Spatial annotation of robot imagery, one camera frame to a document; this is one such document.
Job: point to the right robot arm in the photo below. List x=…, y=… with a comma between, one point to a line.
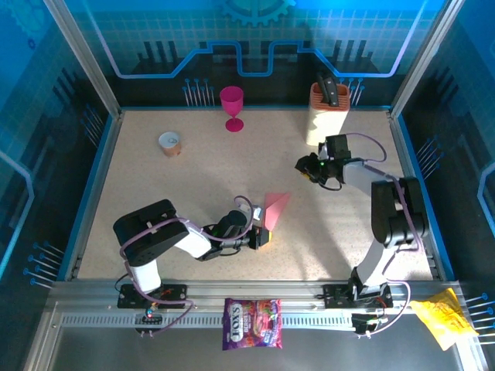
x=398, y=212

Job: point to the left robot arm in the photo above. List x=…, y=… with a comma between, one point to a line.
x=151, y=232

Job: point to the cream knife block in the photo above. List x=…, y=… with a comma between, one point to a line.
x=321, y=120

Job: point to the purple candy bag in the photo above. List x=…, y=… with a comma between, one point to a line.
x=251, y=324

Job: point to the pink plastic goblet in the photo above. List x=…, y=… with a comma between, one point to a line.
x=232, y=98

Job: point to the small tin can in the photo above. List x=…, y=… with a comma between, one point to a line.
x=170, y=148

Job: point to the small circuit board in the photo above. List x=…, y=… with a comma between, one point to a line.
x=149, y=318
x=367, y=322

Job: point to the yellow plastic bag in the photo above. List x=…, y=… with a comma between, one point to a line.
x=441, y=317

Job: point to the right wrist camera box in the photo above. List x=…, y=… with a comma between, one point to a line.
x=323, y=150

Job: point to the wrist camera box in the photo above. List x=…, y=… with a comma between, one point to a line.
x=323, y=150
x=258, y=212

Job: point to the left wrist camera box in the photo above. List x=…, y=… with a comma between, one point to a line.
x=258, y=212

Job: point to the aluminium front rail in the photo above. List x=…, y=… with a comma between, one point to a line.
x=251, y=288

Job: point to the aluminium side rail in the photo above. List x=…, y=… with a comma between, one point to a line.
x=93, y=193
x=403, y=147

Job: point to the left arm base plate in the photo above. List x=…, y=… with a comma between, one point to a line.
x=174, y=295

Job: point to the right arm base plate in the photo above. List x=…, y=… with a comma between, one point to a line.
x=334, y=297

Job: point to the aluminium frame post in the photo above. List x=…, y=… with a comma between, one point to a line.
x=425, y=58
x=83, y=62

